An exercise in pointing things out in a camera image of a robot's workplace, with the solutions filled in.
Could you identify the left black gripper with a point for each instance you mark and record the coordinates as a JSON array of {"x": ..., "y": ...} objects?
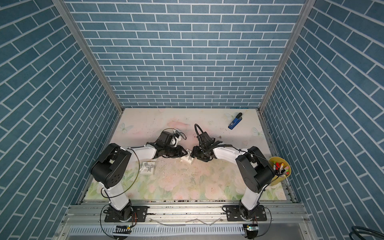
[{"x": 178, "y": 151}]

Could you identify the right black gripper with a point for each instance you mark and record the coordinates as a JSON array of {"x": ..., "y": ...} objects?
[{"x": 195, "y": 152}]

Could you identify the white bow gift box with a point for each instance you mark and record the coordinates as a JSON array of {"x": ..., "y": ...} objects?
[
  {"x": 147, "y": 168},
  {"x": 188, "y": 158}
]

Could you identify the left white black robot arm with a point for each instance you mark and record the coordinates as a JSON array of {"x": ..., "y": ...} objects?
[{"x": 109, "y": 168}]

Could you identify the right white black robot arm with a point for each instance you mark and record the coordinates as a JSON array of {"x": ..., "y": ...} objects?
[{"x": 255, "y": 169}]

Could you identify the blue black stapler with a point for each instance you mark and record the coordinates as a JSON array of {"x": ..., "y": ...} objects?
[{"x": 235, "y": 121}]

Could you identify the yellow pen cup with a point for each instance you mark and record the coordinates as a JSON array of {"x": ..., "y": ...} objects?
[{"x": 281, "y": 170}]

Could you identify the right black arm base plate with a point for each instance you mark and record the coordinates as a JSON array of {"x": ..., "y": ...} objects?
[{"x": 246, "y": 213}]

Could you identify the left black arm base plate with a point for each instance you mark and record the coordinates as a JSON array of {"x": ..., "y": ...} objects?
[{"x": 135, "y": 214}]

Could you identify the aluminium front rail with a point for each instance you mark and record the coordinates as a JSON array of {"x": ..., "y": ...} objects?
[{"x": 181, "y": 214}]

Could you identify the black cable bundle corner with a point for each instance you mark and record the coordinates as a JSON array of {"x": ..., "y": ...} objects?
[{"x": 361, "y": 233}]

